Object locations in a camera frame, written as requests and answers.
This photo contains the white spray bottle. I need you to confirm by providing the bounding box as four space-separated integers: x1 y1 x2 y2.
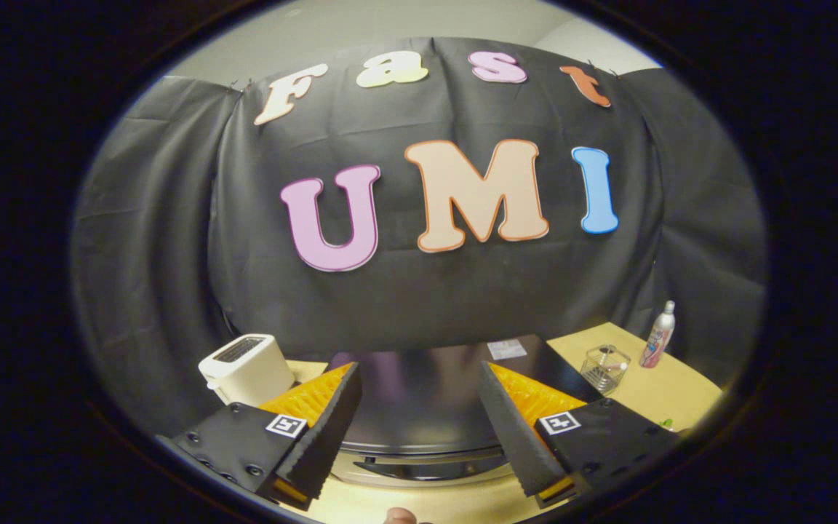
640 301 677 369

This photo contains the white toaster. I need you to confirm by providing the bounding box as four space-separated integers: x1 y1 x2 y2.
199 333 296 407

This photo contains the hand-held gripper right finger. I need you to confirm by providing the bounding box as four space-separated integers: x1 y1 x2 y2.
477 360 680 510

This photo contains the black backdrop cloth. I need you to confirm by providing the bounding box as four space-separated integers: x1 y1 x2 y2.
70 36 767 437

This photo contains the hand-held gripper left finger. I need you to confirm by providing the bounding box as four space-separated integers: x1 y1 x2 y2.
170 362 363 510

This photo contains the black toaster oven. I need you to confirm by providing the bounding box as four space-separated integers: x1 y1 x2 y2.
326 335 603 488

